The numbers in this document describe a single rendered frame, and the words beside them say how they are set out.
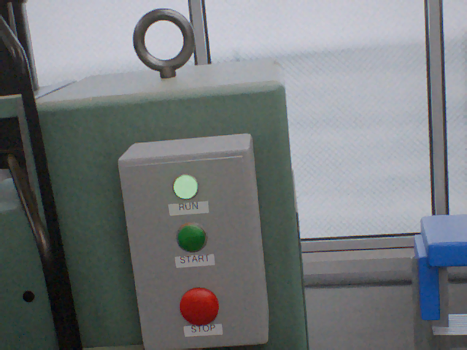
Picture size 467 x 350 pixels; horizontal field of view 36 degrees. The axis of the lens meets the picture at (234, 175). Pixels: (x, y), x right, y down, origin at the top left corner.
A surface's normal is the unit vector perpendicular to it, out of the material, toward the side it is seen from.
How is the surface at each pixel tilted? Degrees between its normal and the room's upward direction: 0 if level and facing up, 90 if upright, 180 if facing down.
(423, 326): 82
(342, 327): 90
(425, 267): 90
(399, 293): 90
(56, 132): 90
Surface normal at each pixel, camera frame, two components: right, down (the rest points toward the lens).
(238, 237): -0.05, 0.24
